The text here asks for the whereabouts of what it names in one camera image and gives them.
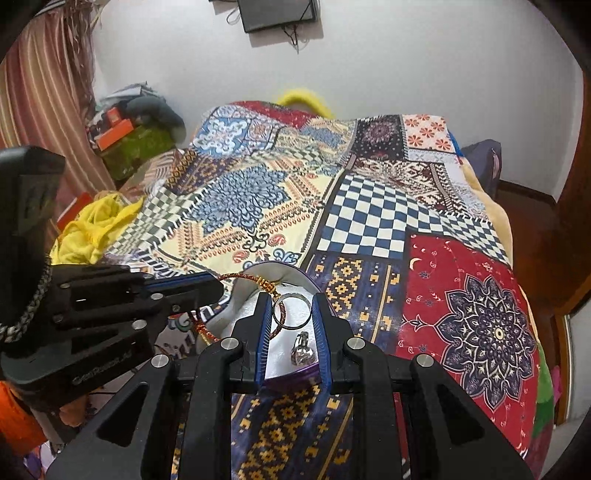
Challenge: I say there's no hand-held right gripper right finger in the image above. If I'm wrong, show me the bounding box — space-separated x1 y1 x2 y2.
312 292 542 480

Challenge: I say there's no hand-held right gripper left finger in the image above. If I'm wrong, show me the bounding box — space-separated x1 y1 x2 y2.
46 292 274 480

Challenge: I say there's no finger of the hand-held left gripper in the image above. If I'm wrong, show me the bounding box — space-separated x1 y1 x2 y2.
52 295 222 354
51 265 228 306

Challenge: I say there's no silver gemstone ring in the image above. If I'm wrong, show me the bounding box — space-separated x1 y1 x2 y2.
290 331 317 368

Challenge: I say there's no purple jewelry box white lining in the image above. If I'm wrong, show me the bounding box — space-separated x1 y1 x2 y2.
201 261 334 394

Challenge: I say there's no silver metal bangle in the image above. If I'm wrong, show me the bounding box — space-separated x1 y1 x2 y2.
271 292 315 331

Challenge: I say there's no red and gold thread bangle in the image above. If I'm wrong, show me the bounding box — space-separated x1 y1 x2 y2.
196 271 280 344

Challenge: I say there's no yellow cloth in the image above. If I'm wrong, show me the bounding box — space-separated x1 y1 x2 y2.
51 191 146 266

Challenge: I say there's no orange box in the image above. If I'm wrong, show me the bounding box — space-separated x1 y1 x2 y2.
95 117 137 151

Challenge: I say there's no striped brown curtain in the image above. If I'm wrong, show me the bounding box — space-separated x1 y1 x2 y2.
0 9 100 162

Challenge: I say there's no colourful patchwork blanket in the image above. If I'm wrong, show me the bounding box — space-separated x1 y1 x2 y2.
104 99 555 480

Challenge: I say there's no orange cloth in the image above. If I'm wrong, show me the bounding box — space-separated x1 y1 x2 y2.
0 381 49 455

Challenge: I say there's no grey cloth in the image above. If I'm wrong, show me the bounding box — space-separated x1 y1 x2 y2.
124 95 186 132

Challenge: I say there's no yellow fuzzy pillow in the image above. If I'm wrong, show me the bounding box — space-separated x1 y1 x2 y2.
276 89 334 117

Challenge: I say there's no dark blue pillow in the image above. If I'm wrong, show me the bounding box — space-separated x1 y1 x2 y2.
461 138 503 199

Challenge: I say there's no brown wooden door frame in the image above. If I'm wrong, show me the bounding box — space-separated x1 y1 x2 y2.
496 44 591 428

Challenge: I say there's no black wall monitor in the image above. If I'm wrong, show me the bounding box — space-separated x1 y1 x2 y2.
237 0 320 34

